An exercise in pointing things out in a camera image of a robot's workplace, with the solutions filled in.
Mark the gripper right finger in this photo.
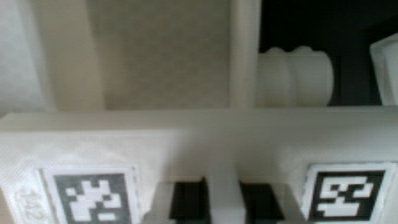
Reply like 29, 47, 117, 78
240, 183, 284, 224

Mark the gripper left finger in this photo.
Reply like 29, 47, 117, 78
169, 179, 210, 220

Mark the white cabinet body box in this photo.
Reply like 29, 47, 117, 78
0, 0, 398, 134

